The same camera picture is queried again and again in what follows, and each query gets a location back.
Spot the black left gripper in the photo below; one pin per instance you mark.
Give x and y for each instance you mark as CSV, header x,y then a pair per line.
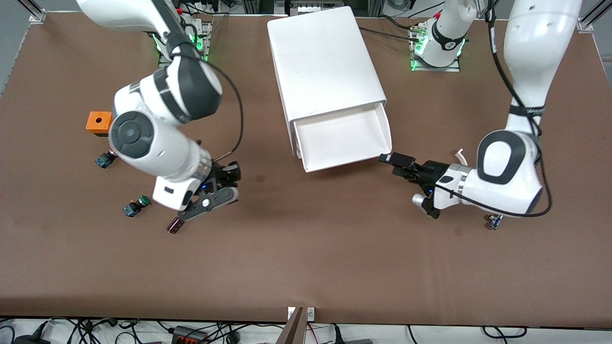
x,y
431,171

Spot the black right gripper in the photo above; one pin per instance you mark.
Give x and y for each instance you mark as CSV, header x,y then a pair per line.
x,y
223,174

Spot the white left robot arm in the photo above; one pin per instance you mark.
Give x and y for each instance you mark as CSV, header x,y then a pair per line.
x,y
507,186

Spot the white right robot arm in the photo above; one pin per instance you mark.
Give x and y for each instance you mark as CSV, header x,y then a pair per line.
x,y
158,143

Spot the green push button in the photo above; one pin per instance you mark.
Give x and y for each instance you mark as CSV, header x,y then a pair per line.
x,y
136,206

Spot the red push button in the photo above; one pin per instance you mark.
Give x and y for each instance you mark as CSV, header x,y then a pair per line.
x,y
104,160

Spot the orange button box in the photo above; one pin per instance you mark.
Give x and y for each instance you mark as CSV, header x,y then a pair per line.
x,y
98,122

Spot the white curved plastic strip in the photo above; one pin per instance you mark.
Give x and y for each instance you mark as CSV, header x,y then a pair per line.
x,y
460,155

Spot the dark cylindrical capacitor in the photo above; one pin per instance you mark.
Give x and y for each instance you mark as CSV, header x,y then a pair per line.
x,y
175,225

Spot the small blue electronic component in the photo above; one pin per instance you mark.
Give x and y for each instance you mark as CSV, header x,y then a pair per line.
x,y
495,222

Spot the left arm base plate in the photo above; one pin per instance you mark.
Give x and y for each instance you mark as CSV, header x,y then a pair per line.
x,y
454,68

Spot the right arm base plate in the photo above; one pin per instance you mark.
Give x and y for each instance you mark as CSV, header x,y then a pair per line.
x,y
206,45

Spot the white metal bracket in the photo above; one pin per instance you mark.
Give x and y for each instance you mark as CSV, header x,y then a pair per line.
x,y
311,314

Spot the grey slanted post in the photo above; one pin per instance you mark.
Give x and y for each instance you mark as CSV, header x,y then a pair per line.
x,y
292,329

